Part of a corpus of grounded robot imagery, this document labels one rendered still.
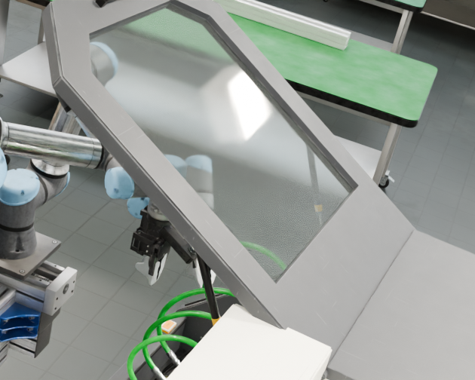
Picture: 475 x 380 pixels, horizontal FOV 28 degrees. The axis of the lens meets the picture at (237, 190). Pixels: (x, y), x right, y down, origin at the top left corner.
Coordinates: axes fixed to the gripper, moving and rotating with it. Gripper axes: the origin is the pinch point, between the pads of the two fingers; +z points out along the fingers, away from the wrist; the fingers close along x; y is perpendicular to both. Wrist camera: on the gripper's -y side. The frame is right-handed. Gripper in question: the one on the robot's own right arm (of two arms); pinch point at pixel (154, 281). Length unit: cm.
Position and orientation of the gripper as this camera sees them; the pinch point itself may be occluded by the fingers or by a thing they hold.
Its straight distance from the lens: 249.1
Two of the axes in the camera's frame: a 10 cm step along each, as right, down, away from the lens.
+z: -2.2, 8.5, 4.7
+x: -4.1, 3.6, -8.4
